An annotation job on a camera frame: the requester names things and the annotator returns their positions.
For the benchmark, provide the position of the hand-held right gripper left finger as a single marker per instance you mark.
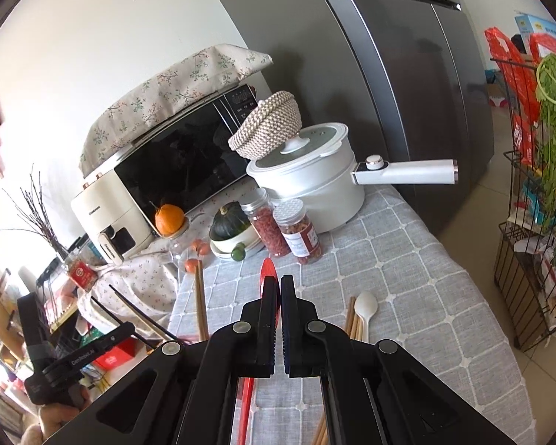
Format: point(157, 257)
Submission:
point(271, 315)

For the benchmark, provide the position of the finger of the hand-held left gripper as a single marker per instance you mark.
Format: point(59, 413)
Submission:
point(97, 347)

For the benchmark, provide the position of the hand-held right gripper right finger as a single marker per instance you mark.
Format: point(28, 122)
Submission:
point(287, 315)

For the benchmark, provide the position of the black chopstick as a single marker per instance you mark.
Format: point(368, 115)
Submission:
point(143, 313)
point(109, 313)

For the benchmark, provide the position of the red plastic spoon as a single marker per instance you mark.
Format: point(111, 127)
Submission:
point(268, 269)

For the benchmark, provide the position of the pile of wooden chopsticks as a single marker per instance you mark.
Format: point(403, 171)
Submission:
point(200, 306)

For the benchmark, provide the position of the person's left hand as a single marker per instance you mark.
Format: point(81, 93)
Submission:
point(60, 422)

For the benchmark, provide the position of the red cardboard box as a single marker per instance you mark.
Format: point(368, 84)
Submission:
point(116, 357)

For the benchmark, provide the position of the small green lime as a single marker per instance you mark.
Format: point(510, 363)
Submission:
point(238, 253)

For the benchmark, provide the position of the floral cloth cover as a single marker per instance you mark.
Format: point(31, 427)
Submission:
point(139, 282)

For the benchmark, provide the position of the white plastic spoon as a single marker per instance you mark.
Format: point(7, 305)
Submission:
point(366, 308)

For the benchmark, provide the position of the jar of red dates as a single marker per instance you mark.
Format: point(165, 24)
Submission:
point(301, 236)

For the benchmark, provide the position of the jar of goji berries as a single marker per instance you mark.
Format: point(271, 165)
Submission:
point(268, 229)

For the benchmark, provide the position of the small tangerine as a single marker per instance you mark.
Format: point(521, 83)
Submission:
point(192, 265)
point(200, 246)

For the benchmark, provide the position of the dark green squash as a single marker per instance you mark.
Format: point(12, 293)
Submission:
point(229, 225)

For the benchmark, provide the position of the white electric pot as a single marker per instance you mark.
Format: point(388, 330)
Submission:
point(315, 194)

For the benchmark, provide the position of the cream air fryer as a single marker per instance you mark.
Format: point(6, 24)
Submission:
point(106, 213)

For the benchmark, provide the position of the dried twigs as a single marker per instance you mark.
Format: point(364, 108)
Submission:
point(41, 222)

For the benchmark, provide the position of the grey checked tablecloth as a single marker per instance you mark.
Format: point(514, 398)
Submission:
point(421, 287)

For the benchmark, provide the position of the large orange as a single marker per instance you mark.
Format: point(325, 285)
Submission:
point(169, 220)

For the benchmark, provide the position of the black microwave oven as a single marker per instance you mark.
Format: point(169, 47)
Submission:
point(180, 167)

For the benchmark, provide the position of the floral microwave cover cloth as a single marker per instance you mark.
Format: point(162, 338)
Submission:
point(167, 92)

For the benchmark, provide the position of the grey refrigerator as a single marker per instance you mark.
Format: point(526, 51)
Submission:
point(375, 79)

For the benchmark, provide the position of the red plastic bag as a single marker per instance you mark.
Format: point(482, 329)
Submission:
point(514, 92)

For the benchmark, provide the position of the blue cardboard box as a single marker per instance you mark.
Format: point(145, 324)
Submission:
point(537, 25)

